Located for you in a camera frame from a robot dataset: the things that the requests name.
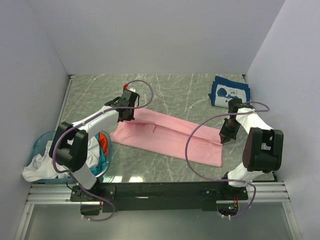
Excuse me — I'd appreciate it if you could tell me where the teal t shirt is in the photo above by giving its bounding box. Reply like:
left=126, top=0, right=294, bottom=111
left=90, top=147, right=110, bottom=177

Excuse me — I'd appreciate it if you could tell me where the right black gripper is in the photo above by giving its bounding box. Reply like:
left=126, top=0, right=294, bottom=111
left=219, top=118, right=241, bottom=145

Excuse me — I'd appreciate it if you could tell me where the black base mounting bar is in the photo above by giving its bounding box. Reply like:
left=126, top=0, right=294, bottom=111
left=70, top=181, right=249, bottom=216

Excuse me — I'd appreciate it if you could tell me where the folded blue printed t shirt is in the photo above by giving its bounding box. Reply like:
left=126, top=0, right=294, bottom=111
left=208, top=75, right=251, bottom=108

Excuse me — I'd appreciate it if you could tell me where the blue plastic laundry basket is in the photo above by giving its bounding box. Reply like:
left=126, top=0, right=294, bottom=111
left=28, top=130, right=113, bottom=184

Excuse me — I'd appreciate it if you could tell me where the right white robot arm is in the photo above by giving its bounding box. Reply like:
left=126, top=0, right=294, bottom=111
left=219, top=98, right=284, bottom=200

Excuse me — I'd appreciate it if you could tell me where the pink t shirt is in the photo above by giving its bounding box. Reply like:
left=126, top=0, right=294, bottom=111
left=110, top=108, right=223, bottom=167

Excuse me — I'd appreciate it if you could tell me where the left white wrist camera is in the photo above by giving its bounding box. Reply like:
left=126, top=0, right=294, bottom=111
left=123, top=83, right=136, bottom=93

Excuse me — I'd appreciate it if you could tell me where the white t shirt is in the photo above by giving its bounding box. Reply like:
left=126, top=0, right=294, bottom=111
left=22, top=137, right=100, bottom=182

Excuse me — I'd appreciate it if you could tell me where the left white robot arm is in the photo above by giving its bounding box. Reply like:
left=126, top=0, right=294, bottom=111
left=49, top=89, right=140, bottom=201

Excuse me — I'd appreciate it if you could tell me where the orange t shirt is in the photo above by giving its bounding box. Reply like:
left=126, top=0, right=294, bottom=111
left=98, top=132, right=109, bottom=156

